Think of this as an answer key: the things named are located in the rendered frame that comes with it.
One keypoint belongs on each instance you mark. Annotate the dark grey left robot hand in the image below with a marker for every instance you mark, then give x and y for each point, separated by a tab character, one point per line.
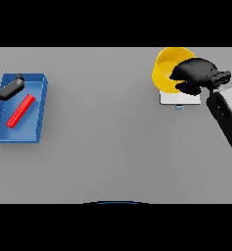
9	89

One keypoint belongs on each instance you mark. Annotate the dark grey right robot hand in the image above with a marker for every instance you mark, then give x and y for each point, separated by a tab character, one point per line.
195	72

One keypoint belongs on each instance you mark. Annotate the red beaker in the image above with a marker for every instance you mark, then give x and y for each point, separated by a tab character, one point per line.
20	111

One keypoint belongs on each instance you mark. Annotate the yellow bowl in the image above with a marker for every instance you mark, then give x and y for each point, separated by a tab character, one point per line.
164	72

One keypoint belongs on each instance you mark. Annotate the pale square measuring scale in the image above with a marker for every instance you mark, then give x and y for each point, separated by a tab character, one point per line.
181	98

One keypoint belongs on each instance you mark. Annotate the blue tray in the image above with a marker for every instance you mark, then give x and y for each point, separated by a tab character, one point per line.
21	109

